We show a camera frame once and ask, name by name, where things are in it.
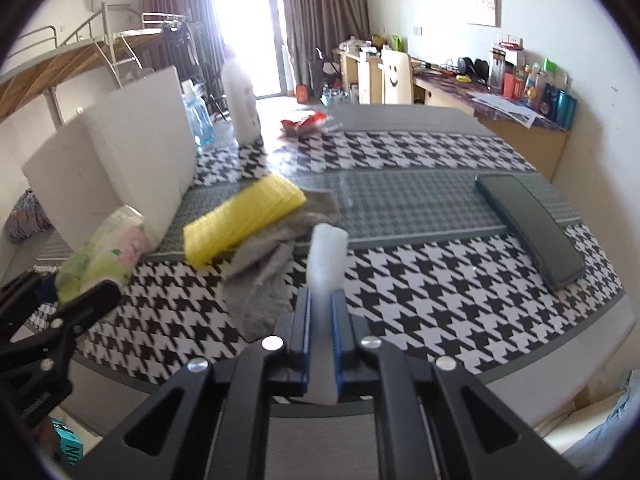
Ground grey cloth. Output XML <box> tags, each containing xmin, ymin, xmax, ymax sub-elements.
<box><xmin>222</xmin><ymin>190</ymin><xmax>340</xmax><ymax>342</ymax></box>

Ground green tissue pack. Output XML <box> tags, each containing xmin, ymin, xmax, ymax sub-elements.
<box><xmin>55</xmin><ymin>206</ymin><xmax>146</xmax><ymax>304</ymax></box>

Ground plaid blue quilt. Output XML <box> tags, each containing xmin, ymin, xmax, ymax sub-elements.
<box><xmin>3</xmin><ymin>188</ymin><xmax>52</xmax><ymax>243</ymax></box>

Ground yellow foam net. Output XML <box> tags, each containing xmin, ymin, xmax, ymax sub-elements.
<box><xmin>182</xmin><ymin>174</ymin><xmax>307</xmax><ymax>268</ymax></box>

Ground houndstooth tablecloth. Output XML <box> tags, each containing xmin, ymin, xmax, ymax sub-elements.
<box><xmin>29</xmin><ymin>103</ymin><xmax>637</xmax><ymax>426</ymax></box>

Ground white styrofoam box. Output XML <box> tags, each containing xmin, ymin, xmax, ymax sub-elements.
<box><xmin>22</xmin><ymin>67</ymin><xmax>196</xmax><ymax>250</ymax></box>

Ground red snack packet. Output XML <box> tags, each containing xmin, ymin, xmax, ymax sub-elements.
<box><xmin>281</xmin><ymin>112</ymin><xmax>328</xmax><ymax>138</ymax></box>

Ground blue spray bottle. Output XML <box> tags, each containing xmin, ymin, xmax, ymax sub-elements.
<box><xmin>181</xmin><ymin>79</ymin><xmax>214</xmax><ymax>152</ymax></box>

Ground black smartphone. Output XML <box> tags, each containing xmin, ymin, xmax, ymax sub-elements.
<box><xmin>475</xmin><ymin>174</ymin><xmax>586</xmax><ymax>292</ymax></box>

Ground white red pump bottle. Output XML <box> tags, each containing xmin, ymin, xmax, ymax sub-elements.
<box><xmin>221</xmin><ymin>58</ymin><xmax>262</xmax><ymax>145</ymax></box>

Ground metal bunk bed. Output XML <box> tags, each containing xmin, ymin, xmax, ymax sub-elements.
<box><xmin>1</xmin><ymin>8</ymin><xmax>188</xmax><ymax>126</ymax></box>

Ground orange small box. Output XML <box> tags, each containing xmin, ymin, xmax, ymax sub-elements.
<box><xmin>295</xmin><ymin>84</ymin><xmax>309</xmax><ymax>104</ymax></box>

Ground smiley wooden chair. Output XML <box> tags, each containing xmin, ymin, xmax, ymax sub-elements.
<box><xmin>381</xmin><ymin>49</ymin><xmax>413</xmax><ymax>105</ymax></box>

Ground wooden desk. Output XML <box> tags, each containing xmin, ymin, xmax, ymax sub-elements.
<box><xmin>334</xmin><ymin>51</ymin><xmax>570</xmax><ymax>179</ymax></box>

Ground white paper on desk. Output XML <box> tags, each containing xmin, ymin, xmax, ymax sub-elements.
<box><xmin>470</xmin><ymin>91</ymin><xmax>542</xmax><ymax>129</ymax></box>

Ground metal bed ladder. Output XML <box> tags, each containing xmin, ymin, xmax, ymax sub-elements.
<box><xmin>96</xmin><ymin>1</ymin><xmax>156</xmax><ymax>88</ymax></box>

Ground black headphones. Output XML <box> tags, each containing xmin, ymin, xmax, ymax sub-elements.
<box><xmin>458</xmin><ymin>56</ymin><xmax>489</xmax><ymax>84</ymax></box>

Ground brown left curtain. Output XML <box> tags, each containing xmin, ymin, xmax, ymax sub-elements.
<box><xmin>141</xmin><ymin>0</ymin><xmax>226</xmax><ymax>96</ymax></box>

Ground brown curtain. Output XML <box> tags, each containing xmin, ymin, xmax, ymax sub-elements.
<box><xmin>141</xmin><ymin>0</ymin><xmax>226</xmax><ymax>96</ymax></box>
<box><xmin>283</xmin><ymin>0</ymin><xmax>370</xmax><ymax>86</ymax></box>

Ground blue cylinder bottle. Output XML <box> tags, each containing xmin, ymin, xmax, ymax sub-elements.
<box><xmin>554</xmin><ymin>90</ymin><xmax>577</xmax><ymax>131</ymax></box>

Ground brown right curtain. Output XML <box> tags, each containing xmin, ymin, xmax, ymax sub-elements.
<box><xmin>283</xmin><ymin>0</ymin><xmax>370</xmax><ymax>86</ymax></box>

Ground glass balcony door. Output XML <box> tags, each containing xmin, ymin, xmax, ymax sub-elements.
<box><xmin>213</xmin><ymin>0</ymin><xmax>288</xmax><ymax>99</ymax></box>

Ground cartoon wall poster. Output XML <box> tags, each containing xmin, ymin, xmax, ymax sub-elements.
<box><xmin>468</xmin><ymin>0</ymin><xmax>500</xmax><ymax>28</ymax></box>

